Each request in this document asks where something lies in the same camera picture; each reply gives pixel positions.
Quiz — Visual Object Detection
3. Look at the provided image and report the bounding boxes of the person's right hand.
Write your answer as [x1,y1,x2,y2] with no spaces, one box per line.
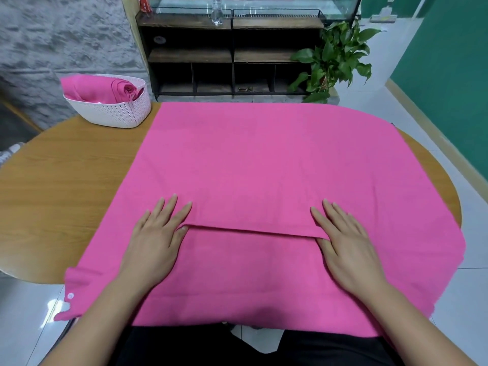
[310,198,390,298]

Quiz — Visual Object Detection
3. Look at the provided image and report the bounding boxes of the person's left hand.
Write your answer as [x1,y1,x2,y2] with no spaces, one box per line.
[118,195,193,290]

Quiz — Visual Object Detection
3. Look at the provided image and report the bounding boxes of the pile of pink cloths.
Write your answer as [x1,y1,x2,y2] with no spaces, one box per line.
[53,101,467,339]

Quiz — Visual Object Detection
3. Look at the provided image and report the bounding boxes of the white woven plastic basket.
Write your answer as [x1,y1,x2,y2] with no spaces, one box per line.
[60,74,153,130]

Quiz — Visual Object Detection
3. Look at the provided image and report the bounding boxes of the pink towel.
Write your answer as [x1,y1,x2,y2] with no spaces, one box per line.
[60,74,146,104]

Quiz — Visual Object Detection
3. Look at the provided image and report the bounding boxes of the person's right forearm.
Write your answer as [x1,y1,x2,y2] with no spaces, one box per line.
[358,284,477,366]

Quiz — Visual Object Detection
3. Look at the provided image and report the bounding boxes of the person's left forearm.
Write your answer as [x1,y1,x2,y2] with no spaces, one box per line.
[42,278,149,366]

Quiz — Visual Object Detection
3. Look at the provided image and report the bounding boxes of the white shoe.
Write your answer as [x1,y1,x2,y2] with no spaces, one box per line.
[0,143,24,166]

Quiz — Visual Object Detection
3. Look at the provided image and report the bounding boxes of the dark wooden shelf cabinet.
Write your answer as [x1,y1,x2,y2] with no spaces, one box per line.
[137,13,340,100]

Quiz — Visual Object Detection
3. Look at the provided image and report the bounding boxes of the green potted plant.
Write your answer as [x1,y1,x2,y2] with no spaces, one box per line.
[287,20,382,104]

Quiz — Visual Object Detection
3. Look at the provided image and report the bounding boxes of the white mop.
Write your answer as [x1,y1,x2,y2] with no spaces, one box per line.
[370,0,398,23]

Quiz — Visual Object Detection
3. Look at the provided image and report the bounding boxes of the clear bottle with orange label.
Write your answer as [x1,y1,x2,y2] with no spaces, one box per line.
[209,0,227,27]

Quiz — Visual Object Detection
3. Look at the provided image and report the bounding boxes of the glass display case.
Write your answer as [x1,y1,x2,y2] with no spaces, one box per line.
[141,0,363,20]

